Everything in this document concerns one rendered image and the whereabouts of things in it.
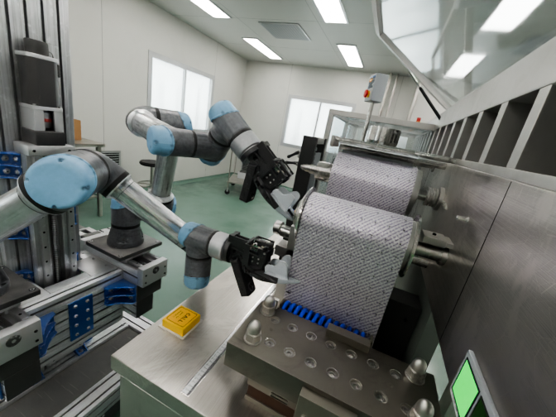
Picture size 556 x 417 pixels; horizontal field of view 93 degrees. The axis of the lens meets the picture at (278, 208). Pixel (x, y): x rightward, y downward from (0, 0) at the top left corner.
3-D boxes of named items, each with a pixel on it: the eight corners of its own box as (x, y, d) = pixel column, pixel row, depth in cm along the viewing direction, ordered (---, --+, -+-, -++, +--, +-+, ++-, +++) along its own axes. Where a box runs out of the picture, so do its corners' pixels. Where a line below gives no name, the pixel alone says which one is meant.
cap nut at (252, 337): (249, 329, 57) (251, 312, 56) (264, 337, 56) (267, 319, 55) (240, 340, 54) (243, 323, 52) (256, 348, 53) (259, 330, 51)
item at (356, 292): (283, 300, 70) (297, 237, 64) (374, 339, 62) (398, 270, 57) (282, 301, 69) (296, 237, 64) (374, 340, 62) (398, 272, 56)
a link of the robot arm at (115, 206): (108, 218, 122) (107, 189, 118) (140, 215, 130) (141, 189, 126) (112, 228, 113) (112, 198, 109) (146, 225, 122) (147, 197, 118)
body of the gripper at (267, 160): (285, 179, 65) (257, 139, 65) (261, 198, 68) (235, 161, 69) (295, 175, 72) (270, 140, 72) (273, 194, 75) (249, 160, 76)
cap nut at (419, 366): (404, 366, 55) (411, 348, 54) (423, 374, 54) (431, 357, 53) (405, 380, 52) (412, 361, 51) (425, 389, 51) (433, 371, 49)
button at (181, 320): (180, 311, 76) (181, 304, 76) (199, 321, 74) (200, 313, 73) (161, 326, 70) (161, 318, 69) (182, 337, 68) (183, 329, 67)
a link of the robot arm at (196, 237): (193, 242, 83) (195, 216, 80) (222, 253, 79) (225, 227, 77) (174, 251, 76) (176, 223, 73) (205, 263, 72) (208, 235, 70)
